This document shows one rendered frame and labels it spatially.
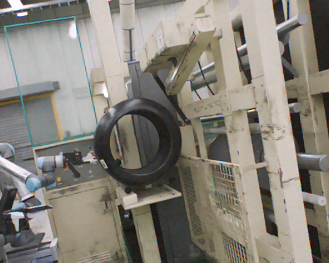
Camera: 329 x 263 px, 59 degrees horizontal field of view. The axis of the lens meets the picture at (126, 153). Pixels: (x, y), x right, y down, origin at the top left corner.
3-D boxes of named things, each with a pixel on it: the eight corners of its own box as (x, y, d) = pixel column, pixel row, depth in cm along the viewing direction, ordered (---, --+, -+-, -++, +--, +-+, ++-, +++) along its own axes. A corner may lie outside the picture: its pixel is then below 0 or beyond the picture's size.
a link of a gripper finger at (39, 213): (54, 219, 107) (28, 224, 104) (52, 203, 107) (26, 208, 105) (54, 220, 104) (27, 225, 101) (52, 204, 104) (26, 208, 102)
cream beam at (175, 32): (141, 73, 209) (136, 53, 208) (173, 67, 213) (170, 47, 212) (165, 47, 149) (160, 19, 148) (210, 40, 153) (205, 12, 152)
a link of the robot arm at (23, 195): (21, 225, 184) (-19, 149, 185) (36, 216, 198) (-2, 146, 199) (34, 218, 179) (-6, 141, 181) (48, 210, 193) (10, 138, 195)
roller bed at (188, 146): (171, 166, 231) (164, 129, 229) (188, 161, 234) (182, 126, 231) (180, 168, 212) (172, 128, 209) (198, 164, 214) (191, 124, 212)
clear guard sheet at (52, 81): (32, 148, 230) (4, 27, 222) (99, 133, 238) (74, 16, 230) (32, 148, 228) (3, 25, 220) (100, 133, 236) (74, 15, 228)
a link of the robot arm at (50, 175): (37, 190, 175) (35, 172, 174) (48, 185, 186) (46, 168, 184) (48, 190, 173) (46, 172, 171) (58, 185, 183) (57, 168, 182)
